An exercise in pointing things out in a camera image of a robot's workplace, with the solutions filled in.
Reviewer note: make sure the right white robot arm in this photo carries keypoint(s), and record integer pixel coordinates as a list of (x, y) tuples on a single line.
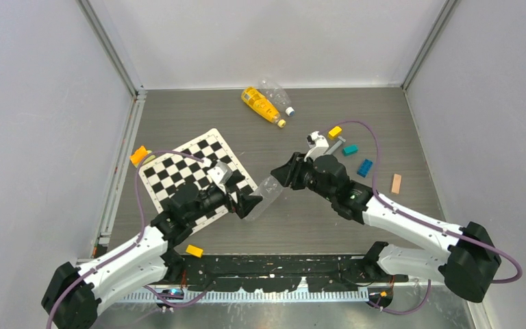
[(460, 257)]

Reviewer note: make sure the black white chessboard mat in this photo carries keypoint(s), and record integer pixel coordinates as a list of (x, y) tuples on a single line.
[(163, 176)]

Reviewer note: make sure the tan wooden block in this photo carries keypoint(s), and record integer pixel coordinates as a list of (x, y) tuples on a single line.
[(396, 183)]

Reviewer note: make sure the grey long block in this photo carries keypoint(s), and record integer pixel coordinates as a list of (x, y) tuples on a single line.
[(339, 143)]

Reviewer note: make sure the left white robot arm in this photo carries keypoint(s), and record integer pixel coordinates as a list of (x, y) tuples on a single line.
[(77, 295)]

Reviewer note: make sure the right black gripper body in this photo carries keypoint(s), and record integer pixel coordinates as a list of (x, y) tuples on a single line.
[(305, 175)]

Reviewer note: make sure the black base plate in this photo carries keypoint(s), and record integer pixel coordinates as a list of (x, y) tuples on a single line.
[(275, 273)]

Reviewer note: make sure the clear bottle blue cap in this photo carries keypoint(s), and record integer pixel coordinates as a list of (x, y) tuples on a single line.
[(276, 95)]

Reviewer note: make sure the blue lego brick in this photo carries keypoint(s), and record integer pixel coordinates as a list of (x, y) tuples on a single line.
[(364, 168)]

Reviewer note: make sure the grey slotted cable duct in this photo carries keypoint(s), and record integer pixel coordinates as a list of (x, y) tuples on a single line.
[(298, 295)]

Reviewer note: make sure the yellow block near base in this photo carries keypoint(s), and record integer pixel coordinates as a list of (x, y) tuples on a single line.
[(194, 251)]

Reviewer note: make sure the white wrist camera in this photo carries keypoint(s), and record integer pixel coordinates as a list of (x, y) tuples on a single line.
[(218, 172), (317, 144)]

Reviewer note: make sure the clear plastic bottle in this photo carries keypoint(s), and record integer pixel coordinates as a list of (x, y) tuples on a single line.
[(269, 189)]

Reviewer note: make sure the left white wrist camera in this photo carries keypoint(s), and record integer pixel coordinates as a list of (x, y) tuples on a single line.
[(218, 172)]

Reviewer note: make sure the orange green block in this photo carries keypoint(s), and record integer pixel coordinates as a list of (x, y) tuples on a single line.
[(141, 156)]

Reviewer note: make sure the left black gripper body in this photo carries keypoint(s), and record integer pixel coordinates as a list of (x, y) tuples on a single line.
[(222, 197)]

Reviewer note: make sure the teal block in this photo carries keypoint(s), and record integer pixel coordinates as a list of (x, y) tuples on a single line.
[(350, 150)]

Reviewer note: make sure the yellow juice bottle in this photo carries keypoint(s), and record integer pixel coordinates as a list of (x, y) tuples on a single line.
[(262, 106)]

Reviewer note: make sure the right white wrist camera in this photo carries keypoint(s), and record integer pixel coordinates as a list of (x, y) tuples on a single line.
[(317, 144)]

